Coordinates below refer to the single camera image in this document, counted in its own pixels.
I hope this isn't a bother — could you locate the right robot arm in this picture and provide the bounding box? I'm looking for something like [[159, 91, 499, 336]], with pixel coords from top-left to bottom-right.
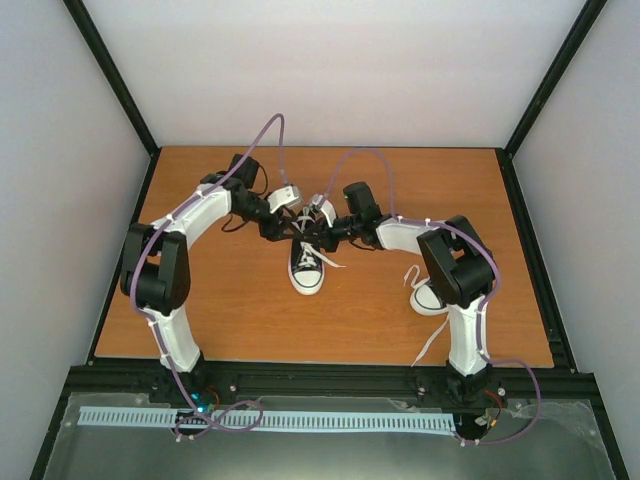
[[311, 182, 501, 404]]

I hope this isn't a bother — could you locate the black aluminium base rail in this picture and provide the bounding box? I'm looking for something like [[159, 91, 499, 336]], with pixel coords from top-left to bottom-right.
[[62, 360, 601, 409]]

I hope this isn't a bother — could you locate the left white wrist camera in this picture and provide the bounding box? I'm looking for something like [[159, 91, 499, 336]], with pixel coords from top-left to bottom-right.
[[266, 185, 303, 213]]

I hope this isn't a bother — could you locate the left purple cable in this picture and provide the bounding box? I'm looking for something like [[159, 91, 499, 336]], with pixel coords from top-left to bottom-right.
[[128, 112, 287, 442]]

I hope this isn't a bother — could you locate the left black frame post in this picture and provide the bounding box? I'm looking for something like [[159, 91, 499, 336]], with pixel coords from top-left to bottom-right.
[[62, 0, 162, 157]]

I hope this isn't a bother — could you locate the right black frame post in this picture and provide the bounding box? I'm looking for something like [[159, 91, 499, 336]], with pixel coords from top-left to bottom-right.
[[503, 0, 609, 157]]

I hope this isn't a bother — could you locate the white slotted cable duct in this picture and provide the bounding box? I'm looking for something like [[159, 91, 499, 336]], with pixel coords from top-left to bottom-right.
[[77, 406, 455, 436]]

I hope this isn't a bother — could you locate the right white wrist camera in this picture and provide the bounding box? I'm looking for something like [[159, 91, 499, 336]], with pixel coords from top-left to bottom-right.
[[310, 194, 337, 227]]

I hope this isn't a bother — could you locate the white shoelace of sneaker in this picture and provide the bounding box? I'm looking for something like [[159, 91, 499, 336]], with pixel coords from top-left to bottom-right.
[[292, 208, 347, 281], [402, 264, 451, 370]]

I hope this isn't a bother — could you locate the black frame post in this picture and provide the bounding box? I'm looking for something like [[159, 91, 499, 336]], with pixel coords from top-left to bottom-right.
[[62, 0, 162, 157], [503, 0, 609, 157]]

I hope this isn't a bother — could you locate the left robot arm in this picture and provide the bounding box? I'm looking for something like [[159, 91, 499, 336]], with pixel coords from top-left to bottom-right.
[[120, 155, 302, 403]]

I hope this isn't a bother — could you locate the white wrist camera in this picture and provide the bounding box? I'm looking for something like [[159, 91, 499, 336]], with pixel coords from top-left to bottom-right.
[[266, 185, 303, 213], [310, 194, 337, 227]]

